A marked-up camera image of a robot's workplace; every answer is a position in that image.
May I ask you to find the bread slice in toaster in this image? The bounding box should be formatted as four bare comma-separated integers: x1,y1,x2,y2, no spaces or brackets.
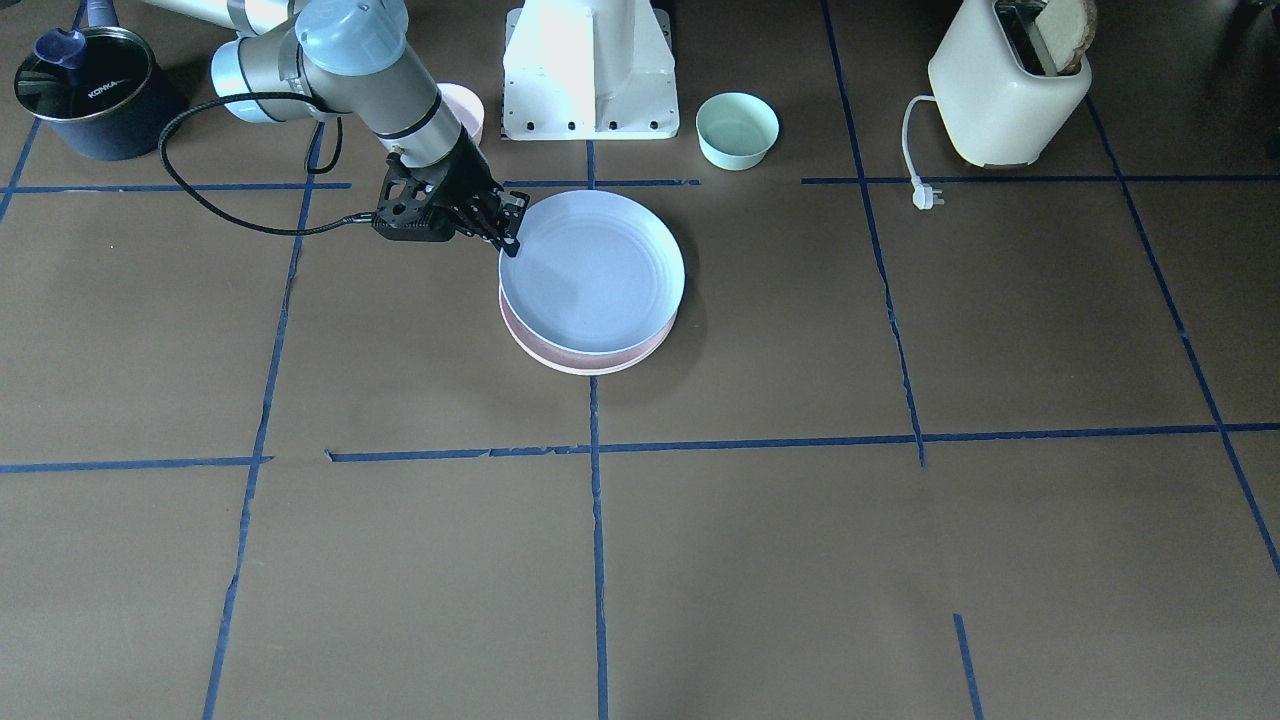
1034,0,1098,76

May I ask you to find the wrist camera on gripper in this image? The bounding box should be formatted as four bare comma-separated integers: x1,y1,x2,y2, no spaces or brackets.
371,151,454,243

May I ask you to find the green bowl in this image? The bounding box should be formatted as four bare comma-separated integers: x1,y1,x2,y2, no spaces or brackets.
695,92,781,172

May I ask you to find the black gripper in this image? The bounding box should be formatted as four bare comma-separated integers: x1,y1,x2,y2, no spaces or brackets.
428,135,529,258

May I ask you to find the cream toaster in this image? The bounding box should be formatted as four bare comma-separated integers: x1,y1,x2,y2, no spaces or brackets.
928,1,1096,168

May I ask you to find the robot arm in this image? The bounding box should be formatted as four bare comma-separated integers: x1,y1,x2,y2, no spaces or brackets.
164,1,529,258

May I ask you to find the pink bowl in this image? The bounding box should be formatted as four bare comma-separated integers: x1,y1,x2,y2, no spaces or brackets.
438,83,485,146

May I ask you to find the light blue plate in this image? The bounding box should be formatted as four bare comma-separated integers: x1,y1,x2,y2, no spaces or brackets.
498,190,686,355

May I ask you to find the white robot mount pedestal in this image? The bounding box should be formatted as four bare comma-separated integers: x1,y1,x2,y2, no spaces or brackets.
500,1,680,141

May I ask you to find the dark blue saucepan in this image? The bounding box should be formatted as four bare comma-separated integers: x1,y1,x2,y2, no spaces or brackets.
13,1,189,161

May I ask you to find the white power plug cable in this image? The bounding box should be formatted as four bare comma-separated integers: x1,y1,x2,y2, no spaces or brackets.
901,95,946,211

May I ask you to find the pink plate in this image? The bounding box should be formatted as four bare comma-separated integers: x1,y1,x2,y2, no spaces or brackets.
498,287,676,375

